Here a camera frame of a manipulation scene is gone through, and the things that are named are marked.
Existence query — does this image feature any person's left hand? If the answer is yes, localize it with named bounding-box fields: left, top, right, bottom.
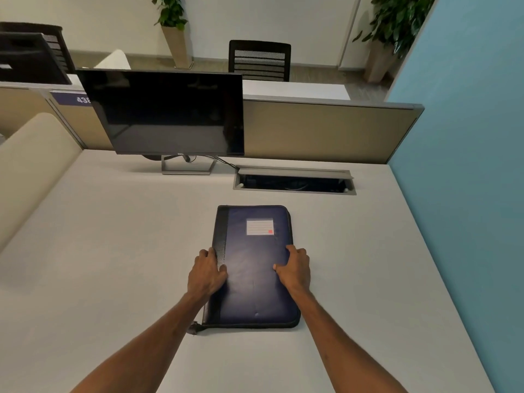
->
left=187, top=247, right=228, bottom=300

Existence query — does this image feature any person's right hand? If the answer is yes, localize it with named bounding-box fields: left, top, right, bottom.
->
left=273, top=245, right=311, bottom=294

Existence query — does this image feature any dark blue zippered folder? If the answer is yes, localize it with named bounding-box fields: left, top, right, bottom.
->
left=187, top=205, right=301, bottom=336

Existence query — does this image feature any person's right forearm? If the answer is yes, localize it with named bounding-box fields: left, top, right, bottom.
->
left=282, top=282, right=408, bottom=393

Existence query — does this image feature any person's left forearm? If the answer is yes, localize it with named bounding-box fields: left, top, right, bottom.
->
left=70, top=291, right=209, bottom=393

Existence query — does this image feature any grey monitor stand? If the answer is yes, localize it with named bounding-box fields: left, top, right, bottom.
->
left=161, top=154, right=217, bottom=175

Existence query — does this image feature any beige desk partition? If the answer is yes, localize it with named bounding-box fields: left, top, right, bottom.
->
left=0, top=86, right=425, bottom=165

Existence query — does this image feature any black computer monitor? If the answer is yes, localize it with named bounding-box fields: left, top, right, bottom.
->
left=76, top=69, right=245, bottom=157

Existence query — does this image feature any white desk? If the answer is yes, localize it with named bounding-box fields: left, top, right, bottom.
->
left=242, top=79, right=352, bottom=101

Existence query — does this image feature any black mesh office chair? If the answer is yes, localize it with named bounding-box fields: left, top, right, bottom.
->
left=228, top=40, right=292, bottom=82

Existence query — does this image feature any blue side partition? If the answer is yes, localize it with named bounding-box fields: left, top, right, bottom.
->
left=386, top=0, right=524, bottom=393

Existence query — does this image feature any beige curved side partition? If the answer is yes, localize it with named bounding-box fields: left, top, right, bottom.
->
left=0, top=113, right=84, bottom=254

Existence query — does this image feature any blue number label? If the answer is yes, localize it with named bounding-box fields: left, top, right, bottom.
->
left=50, top=91, right=93, bottom=106

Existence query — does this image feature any potted plant in tall planter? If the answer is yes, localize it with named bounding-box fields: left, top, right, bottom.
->
left=151, top=0, right=193, bottom=70

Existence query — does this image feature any large leafy potted plant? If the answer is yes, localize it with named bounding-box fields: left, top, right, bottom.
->
left=353, top=0, right=437, bottom=84

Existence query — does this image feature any black slatted office chair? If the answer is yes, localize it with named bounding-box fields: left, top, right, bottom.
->
left=0, top=22, right=77, bottom=75

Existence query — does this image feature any black monitor back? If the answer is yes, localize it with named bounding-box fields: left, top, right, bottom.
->
left=0, top=32, right=72, bottom=86

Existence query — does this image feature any grey desk cable box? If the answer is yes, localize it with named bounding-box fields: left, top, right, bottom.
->
left=233, top=167, right=357, bottom=196

